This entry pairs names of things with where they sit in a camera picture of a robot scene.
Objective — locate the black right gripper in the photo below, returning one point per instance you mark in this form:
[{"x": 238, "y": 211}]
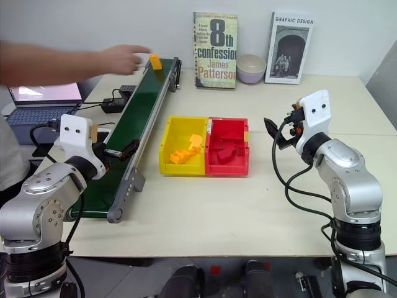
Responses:
[{"x": 294, "y": 122}]

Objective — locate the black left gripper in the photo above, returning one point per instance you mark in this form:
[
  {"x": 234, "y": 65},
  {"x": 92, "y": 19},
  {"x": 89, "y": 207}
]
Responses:
[{"x": 100, "y": 152}]

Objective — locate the yellow plastic block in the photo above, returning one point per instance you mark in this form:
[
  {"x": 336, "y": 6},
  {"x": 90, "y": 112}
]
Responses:
[
  {"x": 155, "y": 61},
  {"x": 181, "y": 156},
  {"x": 195, "y": 140}
]

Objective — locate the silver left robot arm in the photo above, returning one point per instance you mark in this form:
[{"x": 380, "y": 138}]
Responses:
[{"x": 37, "y": 198}]

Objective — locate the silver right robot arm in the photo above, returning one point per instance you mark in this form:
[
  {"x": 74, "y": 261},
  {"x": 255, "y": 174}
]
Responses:
[{"x": 350, "y": 180}]

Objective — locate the person's bare forearm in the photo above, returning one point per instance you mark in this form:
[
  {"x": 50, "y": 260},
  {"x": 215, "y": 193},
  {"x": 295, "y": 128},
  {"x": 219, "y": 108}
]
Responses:
[{"x": 46, "y": 63}]

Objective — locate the green conveyor belt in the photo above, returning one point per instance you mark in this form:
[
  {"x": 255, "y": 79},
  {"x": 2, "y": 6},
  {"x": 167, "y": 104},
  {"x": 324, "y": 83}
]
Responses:
[{"x": 139, "y": 102}]

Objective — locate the person's bare hand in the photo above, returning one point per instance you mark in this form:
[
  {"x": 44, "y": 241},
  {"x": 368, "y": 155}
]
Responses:
[{"x": 122, "y": 60}]

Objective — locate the black power adapter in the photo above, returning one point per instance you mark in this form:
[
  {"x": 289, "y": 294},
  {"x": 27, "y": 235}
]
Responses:
[{"x": 113, "y": 105}]

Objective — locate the red plastic bin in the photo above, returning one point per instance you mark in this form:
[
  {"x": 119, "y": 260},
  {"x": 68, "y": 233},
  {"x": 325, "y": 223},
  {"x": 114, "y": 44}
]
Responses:
[{"x": 226, "y": 127}]

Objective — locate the red plastic block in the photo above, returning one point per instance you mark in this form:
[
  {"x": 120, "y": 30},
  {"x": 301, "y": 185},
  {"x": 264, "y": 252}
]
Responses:
[{"x": 225, "y": 155}]

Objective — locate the black perforated box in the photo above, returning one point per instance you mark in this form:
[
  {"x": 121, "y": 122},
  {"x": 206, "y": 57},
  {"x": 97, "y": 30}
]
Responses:
[{"x": 127, "y": 89}]

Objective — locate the yellow plastic bin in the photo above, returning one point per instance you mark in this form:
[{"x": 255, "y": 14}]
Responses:
[{"x": 180, "y": 130}]

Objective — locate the pale lilac bowl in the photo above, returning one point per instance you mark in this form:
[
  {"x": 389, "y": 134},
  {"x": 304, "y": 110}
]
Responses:
[{"x": 251, "y": 69}]

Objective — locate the graphic design book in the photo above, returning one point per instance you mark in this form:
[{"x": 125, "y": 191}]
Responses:
[{"x": 290, "y": 49}]

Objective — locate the grey laptop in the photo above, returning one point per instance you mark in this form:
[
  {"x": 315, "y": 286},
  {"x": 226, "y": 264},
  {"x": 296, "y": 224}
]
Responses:
[{"x": 40, "y": 111}]

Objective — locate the person's white shirt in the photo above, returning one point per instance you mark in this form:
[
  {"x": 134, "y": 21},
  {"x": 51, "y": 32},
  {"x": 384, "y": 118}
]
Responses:
[{"x": 10, "y": 155}]

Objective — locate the grey panel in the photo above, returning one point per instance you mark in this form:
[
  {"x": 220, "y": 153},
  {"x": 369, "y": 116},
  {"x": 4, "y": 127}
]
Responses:
[{"x": 384, "y": 93}]

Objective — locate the dark rounded shape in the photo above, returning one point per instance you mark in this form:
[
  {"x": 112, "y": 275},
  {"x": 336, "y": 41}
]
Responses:
[
  {"x": 183, "y": 282},
  {"x": 257, "y": 279}
]

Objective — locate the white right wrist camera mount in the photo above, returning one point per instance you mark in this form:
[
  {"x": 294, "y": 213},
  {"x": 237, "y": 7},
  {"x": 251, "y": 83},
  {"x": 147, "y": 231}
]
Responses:
[{"x": 316, "y": 108}]

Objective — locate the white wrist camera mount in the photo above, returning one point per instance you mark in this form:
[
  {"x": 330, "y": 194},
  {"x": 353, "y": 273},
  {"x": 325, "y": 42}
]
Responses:
[
  {"x": 316, "y": 108},
  {"x": 74, "y": 132}
]

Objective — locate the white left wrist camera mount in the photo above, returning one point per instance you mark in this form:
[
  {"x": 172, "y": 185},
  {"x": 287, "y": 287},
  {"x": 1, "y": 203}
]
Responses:
[{"x": 74, "y": 132}]

